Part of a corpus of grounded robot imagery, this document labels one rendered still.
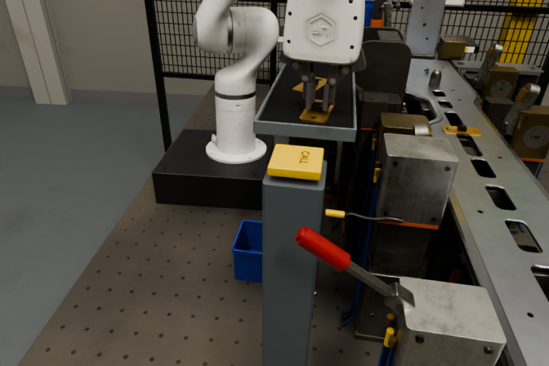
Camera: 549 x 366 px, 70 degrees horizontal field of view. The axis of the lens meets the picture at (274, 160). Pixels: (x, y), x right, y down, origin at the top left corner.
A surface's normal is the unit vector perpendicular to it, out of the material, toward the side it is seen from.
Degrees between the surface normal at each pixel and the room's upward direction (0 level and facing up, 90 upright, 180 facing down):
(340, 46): 89
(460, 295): 0
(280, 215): 90
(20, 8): 90
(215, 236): 0
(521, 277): 0
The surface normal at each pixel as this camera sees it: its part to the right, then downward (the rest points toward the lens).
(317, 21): -0.29, 0.47
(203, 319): 0.02, -0.87
